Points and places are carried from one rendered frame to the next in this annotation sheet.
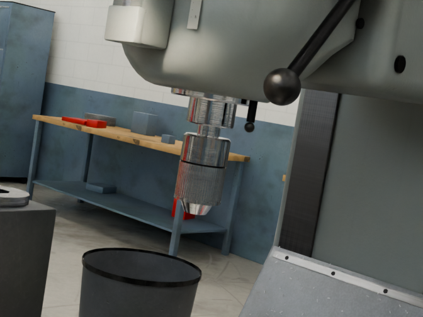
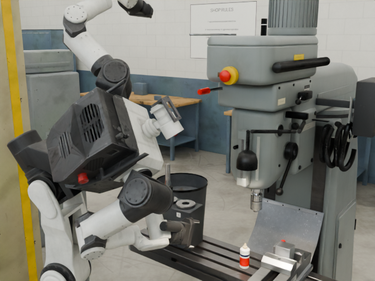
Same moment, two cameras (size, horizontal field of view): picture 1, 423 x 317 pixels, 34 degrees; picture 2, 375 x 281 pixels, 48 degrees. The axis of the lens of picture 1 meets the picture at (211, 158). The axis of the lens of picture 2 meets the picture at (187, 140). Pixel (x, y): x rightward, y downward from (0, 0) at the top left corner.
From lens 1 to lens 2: 115 cm
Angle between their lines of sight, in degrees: 10
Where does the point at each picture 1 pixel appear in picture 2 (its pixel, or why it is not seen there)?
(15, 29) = (54, 44)
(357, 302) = (291, 213)
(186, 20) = (254, 178)
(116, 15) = (239, 180)
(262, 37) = (272, 179)
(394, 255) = (300, 198)
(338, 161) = not seen: hidden behind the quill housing
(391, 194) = (297, 182)
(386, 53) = (296, 166)
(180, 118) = (159, 82)
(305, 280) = (274, 208)
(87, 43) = not seen: hidden behind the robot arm
